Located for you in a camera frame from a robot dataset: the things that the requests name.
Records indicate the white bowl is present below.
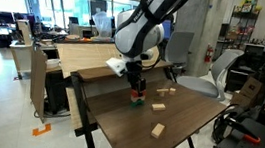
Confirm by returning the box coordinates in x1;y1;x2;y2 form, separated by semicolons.
45;57;62;72

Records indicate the grey chair white frame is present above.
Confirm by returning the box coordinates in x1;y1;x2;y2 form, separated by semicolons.
173;42;246;104

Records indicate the white pedestal stand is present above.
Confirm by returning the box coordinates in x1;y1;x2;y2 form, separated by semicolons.
5;18;39;81

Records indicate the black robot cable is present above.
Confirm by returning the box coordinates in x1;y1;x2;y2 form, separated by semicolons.
141;43;164;71

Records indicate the black clamp orange handle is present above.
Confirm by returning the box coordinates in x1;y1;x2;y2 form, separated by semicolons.
213;113;264;147

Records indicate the brown wooden shelf board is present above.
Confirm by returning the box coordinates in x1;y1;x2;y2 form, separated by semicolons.
75;51;174;91

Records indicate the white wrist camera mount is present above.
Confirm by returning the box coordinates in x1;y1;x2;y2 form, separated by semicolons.
104;56;129;78

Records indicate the standing wooden panel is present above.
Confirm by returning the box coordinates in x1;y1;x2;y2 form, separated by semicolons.
23;45;53;123

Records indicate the T-shaped wooden block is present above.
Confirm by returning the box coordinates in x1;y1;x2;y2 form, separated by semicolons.
155;87;170;98

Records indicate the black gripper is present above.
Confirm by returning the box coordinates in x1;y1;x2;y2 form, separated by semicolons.
122;59;151;100

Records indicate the black storage shelf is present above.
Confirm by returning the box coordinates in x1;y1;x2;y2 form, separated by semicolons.
224;3;262;54

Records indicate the clear plastic bag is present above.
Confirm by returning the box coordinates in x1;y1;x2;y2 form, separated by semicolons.
89;9;116;41

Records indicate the light wooden backboard panel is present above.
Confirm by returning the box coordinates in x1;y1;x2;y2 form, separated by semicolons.
52;36;163;90

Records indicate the grey mesh office chair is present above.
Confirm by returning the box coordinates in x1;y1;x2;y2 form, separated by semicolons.
161;29;196;84

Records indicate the red fire extinguisher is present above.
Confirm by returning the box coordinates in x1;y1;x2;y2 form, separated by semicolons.
203;43;215;64

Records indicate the plain cardboard box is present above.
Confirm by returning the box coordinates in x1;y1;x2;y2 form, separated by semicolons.
229;74;265;112

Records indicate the small wooden cube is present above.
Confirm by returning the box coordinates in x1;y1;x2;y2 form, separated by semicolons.
168;86;177;97

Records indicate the light wooden side board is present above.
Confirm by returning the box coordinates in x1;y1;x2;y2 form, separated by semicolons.
61;86;87;131

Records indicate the blue lit monitor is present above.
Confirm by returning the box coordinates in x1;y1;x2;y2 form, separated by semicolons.
161;18;174;41

